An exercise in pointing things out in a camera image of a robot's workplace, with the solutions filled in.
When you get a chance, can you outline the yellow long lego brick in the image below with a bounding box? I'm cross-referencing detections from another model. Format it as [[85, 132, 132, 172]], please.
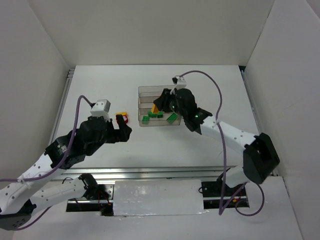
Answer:
[[151, 104, 159, 114]]

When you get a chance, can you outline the green long lego brick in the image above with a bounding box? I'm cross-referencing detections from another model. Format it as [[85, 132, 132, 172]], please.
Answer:
[[166, 113, 178, 125]]

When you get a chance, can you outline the green sloped lego brick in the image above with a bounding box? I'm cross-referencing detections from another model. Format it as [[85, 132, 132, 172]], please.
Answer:
[[141, 116, 150, 125]]

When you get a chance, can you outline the green square lego brick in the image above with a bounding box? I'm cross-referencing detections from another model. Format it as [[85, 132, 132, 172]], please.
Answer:
[[157, 112, 164, 118]]

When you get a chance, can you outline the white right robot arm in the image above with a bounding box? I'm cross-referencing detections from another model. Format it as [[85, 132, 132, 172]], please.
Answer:
[[153, 88, 280, 190]]

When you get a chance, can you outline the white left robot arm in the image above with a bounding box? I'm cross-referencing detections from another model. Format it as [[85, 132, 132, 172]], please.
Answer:
[[0, 115, 132, 231]]

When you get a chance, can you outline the red flower lego brick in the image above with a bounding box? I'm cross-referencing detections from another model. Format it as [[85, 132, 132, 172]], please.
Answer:
[[121, 115, 129, 124]]

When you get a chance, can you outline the clear far container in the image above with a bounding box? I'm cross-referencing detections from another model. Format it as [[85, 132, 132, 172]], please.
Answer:
[[138, 85, 173, 97]]

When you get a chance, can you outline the clear container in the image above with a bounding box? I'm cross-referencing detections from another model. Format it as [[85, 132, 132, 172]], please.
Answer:
[[138, 96, 158, 109], [138, 108, 181, 127], [138, 85, 173, 97]]

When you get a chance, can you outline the clear middle container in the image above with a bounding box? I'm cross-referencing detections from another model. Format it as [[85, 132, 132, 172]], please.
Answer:
[[138, 96, 158, 109]]

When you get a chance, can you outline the green small lego brick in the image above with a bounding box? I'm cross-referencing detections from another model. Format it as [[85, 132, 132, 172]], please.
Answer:
[[148, 111, 158, 118]]

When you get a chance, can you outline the yellow arch lego brick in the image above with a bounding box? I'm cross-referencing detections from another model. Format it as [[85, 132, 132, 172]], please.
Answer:
[[115, 111, 128, 116]]

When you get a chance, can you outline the clear near container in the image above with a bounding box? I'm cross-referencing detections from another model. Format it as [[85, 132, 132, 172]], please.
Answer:
[[138, 108, 181, 127]]

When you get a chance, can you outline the white taped cover panel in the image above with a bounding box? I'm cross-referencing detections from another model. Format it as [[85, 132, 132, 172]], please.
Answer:
[[113, 179, 205, 217]]

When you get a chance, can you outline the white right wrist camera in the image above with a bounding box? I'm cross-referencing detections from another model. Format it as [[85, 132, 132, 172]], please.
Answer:
[[170, 75, 187, 95]]

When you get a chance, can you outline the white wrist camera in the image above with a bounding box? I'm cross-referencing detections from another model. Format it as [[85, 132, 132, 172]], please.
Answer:
[[170, 75, 187, 95], [90, 99, 111, 122]]

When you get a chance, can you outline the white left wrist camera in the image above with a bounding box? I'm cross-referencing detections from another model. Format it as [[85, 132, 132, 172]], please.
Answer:
[[90, 99, 111, 122]]

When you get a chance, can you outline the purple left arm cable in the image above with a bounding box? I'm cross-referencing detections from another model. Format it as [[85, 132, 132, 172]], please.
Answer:
[[0, 95, 97, 231]]

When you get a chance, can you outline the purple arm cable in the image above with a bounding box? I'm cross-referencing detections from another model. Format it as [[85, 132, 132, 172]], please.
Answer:
[[178, 71, 265, 217], [0, 95, 97, 231]]

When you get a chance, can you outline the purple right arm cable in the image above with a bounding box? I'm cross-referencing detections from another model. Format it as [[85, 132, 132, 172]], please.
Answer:
[[178, 71, 265, 217]]

